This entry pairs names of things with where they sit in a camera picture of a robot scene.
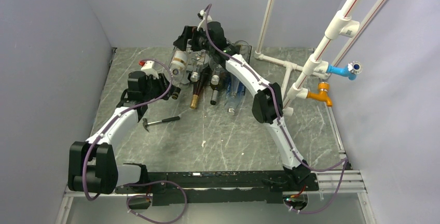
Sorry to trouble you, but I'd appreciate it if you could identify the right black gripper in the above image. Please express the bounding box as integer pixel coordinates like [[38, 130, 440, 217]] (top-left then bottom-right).
[[173, 26, 214, 53]]

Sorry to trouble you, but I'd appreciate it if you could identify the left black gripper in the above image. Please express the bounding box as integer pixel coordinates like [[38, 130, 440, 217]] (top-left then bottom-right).
[[142, 73, 176, 102]]

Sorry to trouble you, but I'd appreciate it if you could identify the clear bottle blue medallion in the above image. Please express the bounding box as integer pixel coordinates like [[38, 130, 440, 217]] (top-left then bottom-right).
[[169, 49, 190, 87]]

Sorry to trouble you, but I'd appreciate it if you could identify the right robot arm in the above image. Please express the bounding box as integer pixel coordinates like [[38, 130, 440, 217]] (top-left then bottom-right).
[[173, 21, 311, 190]]

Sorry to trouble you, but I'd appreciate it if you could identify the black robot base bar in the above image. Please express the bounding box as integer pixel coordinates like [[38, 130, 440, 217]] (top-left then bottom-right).
[[115, 170, 319, 206]]

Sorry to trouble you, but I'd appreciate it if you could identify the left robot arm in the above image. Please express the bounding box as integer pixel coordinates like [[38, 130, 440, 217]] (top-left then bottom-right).
[[67, 71, 174, 200]]

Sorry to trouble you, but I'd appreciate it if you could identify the lower bottle black gold cap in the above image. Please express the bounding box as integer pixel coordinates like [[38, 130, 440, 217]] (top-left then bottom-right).
[[171, 87, 181, 100]]

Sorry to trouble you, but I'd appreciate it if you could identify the clear bottle silver cap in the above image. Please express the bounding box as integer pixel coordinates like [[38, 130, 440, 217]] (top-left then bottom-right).
[[190, 50, 211, 82]]

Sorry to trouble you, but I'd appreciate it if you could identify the dark wine bottle gold cap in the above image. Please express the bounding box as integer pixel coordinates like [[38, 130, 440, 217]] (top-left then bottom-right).
[[190, 66, 211, 109]]

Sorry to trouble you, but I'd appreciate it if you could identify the clear bottle dark neck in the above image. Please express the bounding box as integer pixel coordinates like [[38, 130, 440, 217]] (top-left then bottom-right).
[[209, 58, 228, 86]]

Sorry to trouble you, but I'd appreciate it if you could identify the lower bottle silver cap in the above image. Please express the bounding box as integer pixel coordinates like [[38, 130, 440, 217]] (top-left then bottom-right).
[[210, 90, 219, 105]]

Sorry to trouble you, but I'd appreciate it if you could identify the blue tinted clear bottle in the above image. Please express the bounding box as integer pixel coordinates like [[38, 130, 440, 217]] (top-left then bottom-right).
[[225, 40, 252, 116]]

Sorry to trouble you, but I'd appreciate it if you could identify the small black hammer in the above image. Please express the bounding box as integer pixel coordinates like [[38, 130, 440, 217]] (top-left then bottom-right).
[[142, 116, 181, 132]]

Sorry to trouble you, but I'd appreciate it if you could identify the orange faucet tap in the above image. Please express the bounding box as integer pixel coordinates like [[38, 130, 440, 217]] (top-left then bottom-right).
[[306, 82, 333, 107]]

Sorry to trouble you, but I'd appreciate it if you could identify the blue faucet tap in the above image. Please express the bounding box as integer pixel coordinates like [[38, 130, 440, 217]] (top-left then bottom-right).
[[326, 61, 362, 80]]

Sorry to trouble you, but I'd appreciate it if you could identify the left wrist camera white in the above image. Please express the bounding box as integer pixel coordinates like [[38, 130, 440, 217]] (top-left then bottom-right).
[[139, 60, 159, 79]]

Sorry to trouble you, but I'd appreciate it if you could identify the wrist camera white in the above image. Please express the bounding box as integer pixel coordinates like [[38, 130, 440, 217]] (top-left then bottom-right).
[[197, 9, 213, 31], [139, 60, 159, 79]]

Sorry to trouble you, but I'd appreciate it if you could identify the black wire wine rack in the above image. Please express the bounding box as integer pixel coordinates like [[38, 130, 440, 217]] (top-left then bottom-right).
[[167, 36, 253, 97]]

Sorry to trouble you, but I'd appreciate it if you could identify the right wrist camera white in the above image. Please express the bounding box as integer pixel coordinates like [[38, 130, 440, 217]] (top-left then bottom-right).
[[197, 9, 213, 31]]

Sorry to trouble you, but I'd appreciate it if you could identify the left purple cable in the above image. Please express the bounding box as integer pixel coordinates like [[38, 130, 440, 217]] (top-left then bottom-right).
[[82, 59, 188, 224]]

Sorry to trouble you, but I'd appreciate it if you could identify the purple cable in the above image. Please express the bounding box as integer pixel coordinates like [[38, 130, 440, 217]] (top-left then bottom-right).
[[82, 59, 188, 224], [202, 3, 349, 216]]

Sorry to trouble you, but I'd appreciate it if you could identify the white pvc pipe frame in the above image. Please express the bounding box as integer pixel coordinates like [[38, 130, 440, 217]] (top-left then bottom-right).
[[254, 0, 387, 115]]

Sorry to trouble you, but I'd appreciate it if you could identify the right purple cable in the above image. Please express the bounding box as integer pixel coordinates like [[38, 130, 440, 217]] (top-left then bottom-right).
[[202, 3, 349, 216]]

